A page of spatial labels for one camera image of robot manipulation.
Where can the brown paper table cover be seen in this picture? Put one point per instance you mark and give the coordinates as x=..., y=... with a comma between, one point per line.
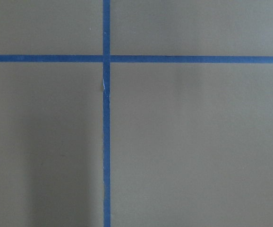
x=136, y=113

